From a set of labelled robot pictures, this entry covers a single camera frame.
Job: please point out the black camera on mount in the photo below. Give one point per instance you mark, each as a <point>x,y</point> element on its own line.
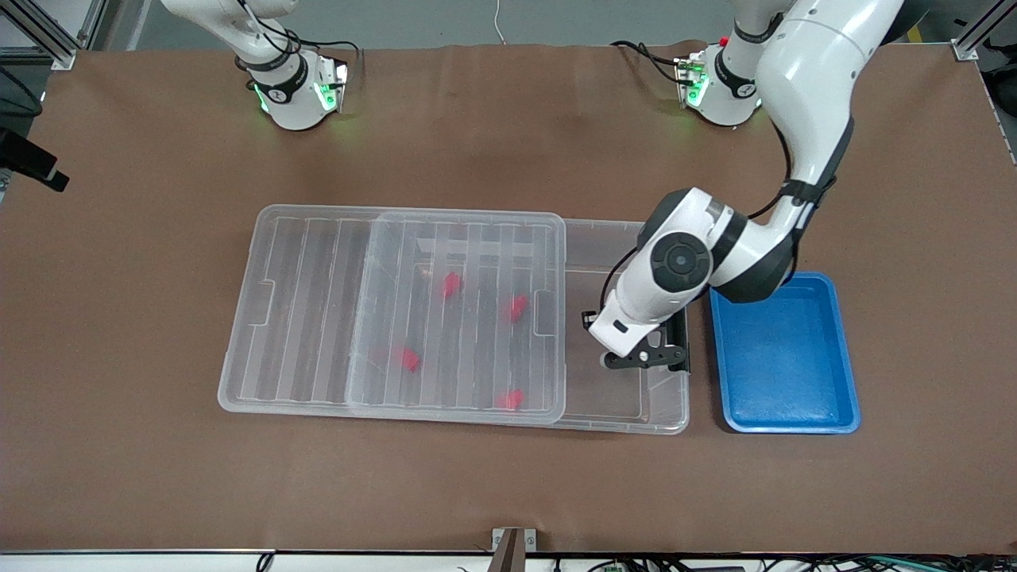
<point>32,163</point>

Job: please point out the aluminium frame post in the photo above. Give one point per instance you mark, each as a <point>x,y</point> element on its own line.
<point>981,32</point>
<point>56,32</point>

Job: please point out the blue plastic tray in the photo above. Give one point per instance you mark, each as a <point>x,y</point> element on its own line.
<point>783,357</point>

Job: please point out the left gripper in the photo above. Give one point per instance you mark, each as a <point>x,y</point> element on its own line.
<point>678,333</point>

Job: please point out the clear ribbed plastic lid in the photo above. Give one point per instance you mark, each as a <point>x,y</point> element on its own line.
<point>302,318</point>

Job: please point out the brown table cover mat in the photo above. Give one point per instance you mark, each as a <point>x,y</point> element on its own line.
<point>477,492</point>

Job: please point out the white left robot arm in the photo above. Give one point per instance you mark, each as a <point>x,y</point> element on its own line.
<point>810,79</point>

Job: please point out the red plastic block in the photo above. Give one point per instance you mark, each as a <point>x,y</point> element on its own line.
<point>451,284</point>
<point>512,399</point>
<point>409,359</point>
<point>517,308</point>

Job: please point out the metal bracket with post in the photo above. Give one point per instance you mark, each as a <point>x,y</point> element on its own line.
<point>512,548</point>

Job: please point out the clear plastic storage box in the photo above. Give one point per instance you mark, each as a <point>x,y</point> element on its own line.
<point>604,397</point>

